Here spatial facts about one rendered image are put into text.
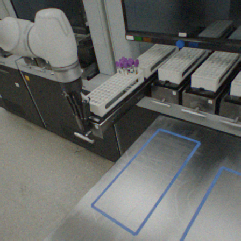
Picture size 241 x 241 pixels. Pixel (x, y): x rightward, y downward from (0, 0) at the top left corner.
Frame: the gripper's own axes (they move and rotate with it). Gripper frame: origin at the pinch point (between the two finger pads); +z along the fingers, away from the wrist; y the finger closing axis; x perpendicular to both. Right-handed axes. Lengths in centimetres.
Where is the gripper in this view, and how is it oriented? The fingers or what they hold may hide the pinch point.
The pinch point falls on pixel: (84, 123)
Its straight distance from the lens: 97.9
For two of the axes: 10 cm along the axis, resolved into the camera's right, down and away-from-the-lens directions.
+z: 1.6, 7.8, 6.1
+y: -7.8, -2.8, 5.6
